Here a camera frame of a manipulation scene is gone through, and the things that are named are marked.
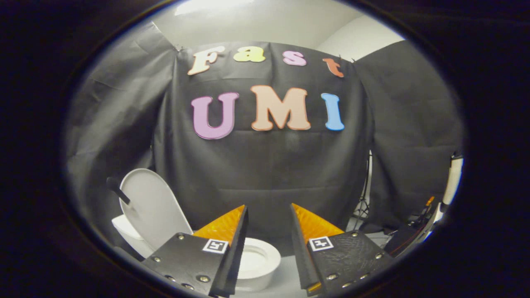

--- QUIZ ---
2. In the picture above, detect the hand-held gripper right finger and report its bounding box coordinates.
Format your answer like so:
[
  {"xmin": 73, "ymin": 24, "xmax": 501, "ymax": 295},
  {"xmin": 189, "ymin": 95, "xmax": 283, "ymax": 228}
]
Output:
[{"xmin": 290, "ymin": 203, "xmax": 395, "ymax": 297}]

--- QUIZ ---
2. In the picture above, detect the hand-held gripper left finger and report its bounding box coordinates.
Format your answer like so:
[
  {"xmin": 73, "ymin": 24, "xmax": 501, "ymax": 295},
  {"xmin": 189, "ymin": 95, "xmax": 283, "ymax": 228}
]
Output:
[{"xmin": 142, "ymin": 204, "xmax": 249, "ymax": 298}]

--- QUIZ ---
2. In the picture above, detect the white softbox panel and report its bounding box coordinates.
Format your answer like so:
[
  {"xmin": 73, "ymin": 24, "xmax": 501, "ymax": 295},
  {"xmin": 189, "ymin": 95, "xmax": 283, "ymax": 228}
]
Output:
[{"xmin": 441, "ymin": 153, "xmax": 464, "ymax": 206}]

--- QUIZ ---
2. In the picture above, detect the plain dark grey cloth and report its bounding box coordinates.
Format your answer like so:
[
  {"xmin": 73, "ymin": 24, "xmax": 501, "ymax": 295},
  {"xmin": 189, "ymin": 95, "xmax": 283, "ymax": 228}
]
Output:
[
  {"xmin": 354, "ymin": 39, "xmax": 465, "ymax": 231},
  {"xmin": 66, "ymin": 23, "xmax": 179, "ymax": 249}
]

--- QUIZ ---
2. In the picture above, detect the orange and black gripper device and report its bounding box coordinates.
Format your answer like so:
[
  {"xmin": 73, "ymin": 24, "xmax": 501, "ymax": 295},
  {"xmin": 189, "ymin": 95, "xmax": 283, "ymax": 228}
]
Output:
[{"xmin": 417, "ymin": 196, "xmax": 436, "ymax": 221}]

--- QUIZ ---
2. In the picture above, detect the white toilet tank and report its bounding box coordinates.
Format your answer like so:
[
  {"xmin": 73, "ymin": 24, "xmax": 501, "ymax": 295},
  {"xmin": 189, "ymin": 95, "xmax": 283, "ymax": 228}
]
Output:
[{"xmin": 111, "ymin": 214, "xmax": 156, "ymax": 258}]

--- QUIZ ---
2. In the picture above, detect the black backdrop cloth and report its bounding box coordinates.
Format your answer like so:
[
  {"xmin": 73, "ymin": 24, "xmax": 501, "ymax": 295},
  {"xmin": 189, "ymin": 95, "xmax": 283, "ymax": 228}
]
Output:
[{"xmin": 152, "ymin": 41, "xmax": 374, "ymax": 257}]

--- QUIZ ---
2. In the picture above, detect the black light stand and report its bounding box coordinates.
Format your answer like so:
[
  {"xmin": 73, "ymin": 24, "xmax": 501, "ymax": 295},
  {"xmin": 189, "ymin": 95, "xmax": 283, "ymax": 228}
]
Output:
[{"xmin": 352, "ymin": 151, "xmax": 373, "ymax": 221}]

